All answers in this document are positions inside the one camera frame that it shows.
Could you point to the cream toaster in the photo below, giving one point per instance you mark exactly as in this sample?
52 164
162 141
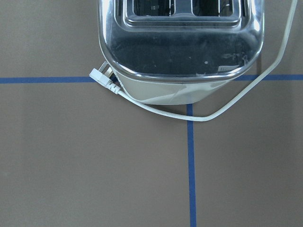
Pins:
175 52

